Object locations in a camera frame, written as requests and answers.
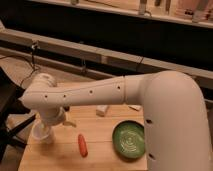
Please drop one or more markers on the black rectangular block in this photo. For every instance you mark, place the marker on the black rectangular block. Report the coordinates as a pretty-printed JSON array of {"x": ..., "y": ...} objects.
[{"x": 66, "y": 109}]

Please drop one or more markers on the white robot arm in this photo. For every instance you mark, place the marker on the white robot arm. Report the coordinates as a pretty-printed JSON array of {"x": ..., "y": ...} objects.
[{"x": 177, "y": 134}]

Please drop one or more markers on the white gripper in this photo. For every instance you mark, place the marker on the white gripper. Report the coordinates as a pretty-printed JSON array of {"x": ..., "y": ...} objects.
[{"x": 54, "y": 116}]

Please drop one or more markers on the green round plate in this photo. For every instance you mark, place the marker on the green round plate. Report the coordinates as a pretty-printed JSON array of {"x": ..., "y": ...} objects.
[{"x": 129, "y": 140}]

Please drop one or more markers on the white tube bottle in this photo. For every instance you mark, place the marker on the white tube bottle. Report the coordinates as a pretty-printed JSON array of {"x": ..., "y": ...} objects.
[{"x": 101, "y": 110}]

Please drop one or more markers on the orange carrot toy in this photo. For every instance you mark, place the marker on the orange carrot toy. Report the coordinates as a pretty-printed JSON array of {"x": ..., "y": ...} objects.
[{"x": 82, "y": 145}]

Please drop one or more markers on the black chair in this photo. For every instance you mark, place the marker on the black chair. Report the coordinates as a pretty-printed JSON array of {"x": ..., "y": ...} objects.
[{"x": 10, "y": 104}]

